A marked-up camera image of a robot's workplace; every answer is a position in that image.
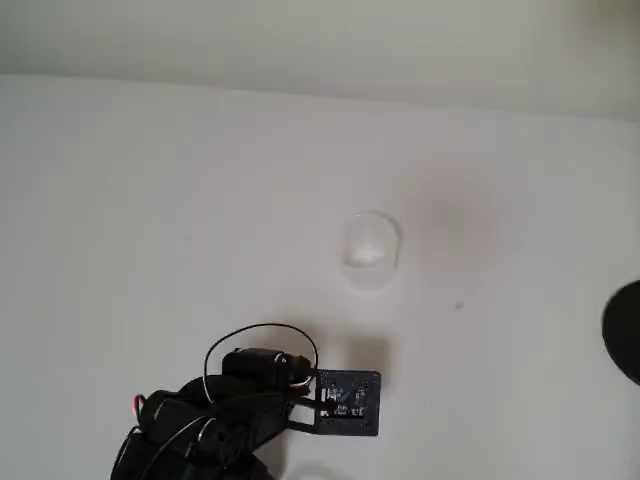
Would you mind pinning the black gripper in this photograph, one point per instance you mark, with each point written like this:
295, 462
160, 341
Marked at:
254, 363

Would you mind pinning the small clear plastic cup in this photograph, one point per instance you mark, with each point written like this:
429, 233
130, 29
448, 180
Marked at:
371, 255

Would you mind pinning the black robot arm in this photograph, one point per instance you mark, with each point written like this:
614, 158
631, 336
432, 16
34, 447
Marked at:
215, 430

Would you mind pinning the black round object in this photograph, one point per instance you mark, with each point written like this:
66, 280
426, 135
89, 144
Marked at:
625, 332

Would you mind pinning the black camera circuit board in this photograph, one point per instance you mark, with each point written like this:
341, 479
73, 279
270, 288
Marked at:
347, 402

